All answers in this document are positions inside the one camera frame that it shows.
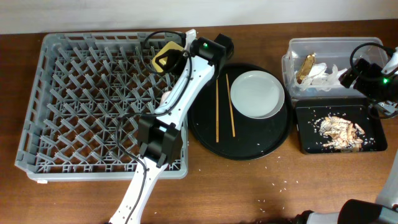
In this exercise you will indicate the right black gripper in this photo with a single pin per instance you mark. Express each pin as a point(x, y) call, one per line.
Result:
point(369, 70)

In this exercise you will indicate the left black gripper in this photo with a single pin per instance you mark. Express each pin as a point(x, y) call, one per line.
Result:
point(175, 65)

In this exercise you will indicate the yellow bowl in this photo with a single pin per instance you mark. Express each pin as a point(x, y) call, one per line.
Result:
point(167, 57)

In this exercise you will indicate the pink plastic cup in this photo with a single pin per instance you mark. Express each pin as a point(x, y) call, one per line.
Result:
point(164, 97)

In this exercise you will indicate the brown foil wrapper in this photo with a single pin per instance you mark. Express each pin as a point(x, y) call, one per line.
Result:
point(305, 68)

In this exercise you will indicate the food scraps pile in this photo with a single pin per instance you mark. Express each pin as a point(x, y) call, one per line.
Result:
point(338, 134)

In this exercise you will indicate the light blue plastic cup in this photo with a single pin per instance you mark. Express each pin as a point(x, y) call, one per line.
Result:
point(162, 128)

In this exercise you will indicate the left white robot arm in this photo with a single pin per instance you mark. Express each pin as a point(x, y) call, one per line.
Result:
point(197, 62)

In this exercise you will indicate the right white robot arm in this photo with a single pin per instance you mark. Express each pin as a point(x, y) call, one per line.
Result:
point(384, 209)

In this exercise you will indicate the crumpled white plastic waste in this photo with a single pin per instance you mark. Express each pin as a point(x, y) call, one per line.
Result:
point(319, 79)

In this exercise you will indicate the clear plastic waste bin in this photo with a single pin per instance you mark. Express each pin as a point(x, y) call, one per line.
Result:
point(329, 50)

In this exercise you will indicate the black rectangular waste tray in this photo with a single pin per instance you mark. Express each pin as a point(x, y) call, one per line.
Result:
point(353, 109)

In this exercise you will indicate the grey plastic dishwasher rack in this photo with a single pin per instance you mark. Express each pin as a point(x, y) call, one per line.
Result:
point(84, 82)

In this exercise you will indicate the left wooden chopstick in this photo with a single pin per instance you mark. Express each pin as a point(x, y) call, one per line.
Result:
point(217, 113)

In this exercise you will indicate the wooden chopstick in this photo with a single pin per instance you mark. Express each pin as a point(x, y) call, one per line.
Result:
point(217, 113)
point(230, 107)

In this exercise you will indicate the round black tray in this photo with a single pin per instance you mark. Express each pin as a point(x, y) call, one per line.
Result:
point(255, 138)

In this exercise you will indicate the white round plate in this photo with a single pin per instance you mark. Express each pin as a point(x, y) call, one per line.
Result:
point(257, 94)

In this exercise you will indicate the right wooden chopstick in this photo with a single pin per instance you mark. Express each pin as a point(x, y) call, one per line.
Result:
point(230, 107)

